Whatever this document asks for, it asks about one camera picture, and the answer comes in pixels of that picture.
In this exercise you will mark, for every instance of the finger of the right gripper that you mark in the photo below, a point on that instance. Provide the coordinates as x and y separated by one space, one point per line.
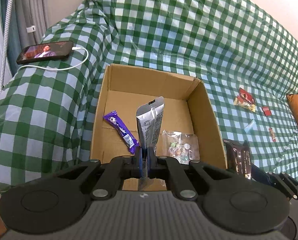
260 176

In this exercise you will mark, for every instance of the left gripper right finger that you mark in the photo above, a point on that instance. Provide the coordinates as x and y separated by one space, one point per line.
156 165

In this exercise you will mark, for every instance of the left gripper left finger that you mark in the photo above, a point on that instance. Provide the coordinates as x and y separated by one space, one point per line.
133 164

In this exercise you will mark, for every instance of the dark brown snack packet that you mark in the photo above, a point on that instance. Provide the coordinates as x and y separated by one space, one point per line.
238 157

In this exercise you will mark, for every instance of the clear candy bag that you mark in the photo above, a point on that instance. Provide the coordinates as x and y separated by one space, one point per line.
181 146

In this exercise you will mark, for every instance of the small red yellow candy stick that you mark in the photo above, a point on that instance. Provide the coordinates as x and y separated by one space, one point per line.
272 134

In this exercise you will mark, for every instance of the light blue sachet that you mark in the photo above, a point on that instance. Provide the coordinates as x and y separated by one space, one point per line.
249 126

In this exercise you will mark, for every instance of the silver snack packet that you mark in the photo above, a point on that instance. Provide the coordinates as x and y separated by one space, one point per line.
149 119

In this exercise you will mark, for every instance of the purple chocolate bar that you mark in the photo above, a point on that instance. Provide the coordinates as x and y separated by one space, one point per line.
115 121

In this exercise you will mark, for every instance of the small red square packet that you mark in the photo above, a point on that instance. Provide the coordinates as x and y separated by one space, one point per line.
266 111

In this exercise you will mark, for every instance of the yellow cow snack bar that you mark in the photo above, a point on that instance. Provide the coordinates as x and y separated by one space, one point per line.
239 101

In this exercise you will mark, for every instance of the open cardboard box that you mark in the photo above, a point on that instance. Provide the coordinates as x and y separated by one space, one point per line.
142 103

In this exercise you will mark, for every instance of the red chocolate wrapper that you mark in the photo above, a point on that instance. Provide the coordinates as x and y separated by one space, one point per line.
246 96

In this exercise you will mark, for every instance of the green checkered cloth cover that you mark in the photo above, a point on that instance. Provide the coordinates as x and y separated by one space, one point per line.
47 115

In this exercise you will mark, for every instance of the black smartphone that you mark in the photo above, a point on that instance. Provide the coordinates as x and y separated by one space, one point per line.
45 52

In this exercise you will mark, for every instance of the white curtain clip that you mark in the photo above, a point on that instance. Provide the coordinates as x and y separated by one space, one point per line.
31 29

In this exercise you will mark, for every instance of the grey curtain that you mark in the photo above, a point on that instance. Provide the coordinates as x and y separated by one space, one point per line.
25 13

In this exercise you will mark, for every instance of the braided pole with black handle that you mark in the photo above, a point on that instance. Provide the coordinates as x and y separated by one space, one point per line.
5 41

